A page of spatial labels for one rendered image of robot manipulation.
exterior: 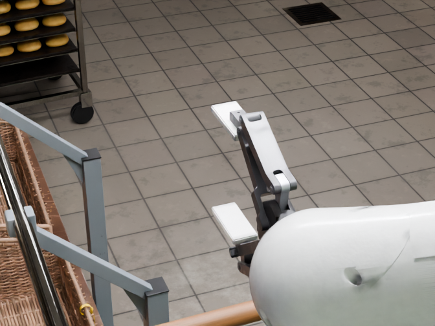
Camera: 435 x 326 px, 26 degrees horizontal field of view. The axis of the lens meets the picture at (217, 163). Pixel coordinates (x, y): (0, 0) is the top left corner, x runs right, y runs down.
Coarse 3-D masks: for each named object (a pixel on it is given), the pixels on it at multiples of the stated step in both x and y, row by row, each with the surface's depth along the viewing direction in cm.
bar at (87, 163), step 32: (32, 128) 199; (0, 160) 165; (96, 160) 207; (96, 192) 212; (32, 224) 152; (96, 224) 216; (32, 256) 142; (64, 256) 159; (96, 256) 221; (96, 288) 226; (128, 288) 167; (160, 288) 170; (64, 320) 131; (160, 320) 173
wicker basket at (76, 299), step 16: (0, 240) 213; (16, 240) 214; (0, 256) 215; (16, 256) 217; (48, 256) 220; (0, 272) 217; (16, 272) 219; (64, 272) 216; (0, 288) 220; (16, 288) 221; (32, 288) 223; (64, 288) 223; (80, 288) 204; (0, 304) 221; (16, 304) 221; (32, 304) 221; (64, 304) 221; (80, 304) 200; (0, 320) 216; (16, 320) 216; (32, 320) 216; (80, 320) 208
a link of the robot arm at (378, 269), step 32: (288, 224) 69; (320, 224) 68; (352, 224) 67; (384, 224) 66; (416, 224) 65; (256, 256) 70; (288, 256) 67; (320, 256) 66; (352, 256) 65; (384, 256) 65; (416, 256) 64; (256, 288) 69; (288, 288) 67; (320, 288) 66; (352, 288) 65; (384, 288) 64; (416, 288) 64; (288, 320) 68; (320, 320) 67; (352, 320) 66; (384, 320) 66; (416, 320) 65
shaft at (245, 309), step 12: (204, 312) 127; (216, 312) 127; (228, 312) 127; (240, 312) 127; (252, 312) 128; (168, 324) 125; (180, 324) 125; (192, 324) 125; (204, 324) 125; (216, 324) 126; (228, 324) 127; (240, 324) 128
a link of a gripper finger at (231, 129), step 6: (234, 102) 104; (216, 108) 103; (222, 108) 103; (228, 108) 103; (234, 108) 103; (240, 108) 103; (216, 114) 102; (222, 114) 102; (228, 114) 102; (222, 120) 101; (228, 120) 100; (228, 126) 99; (234, 126) 99; (228, 132) 99; (234, 132) 98; (234, 138) 98
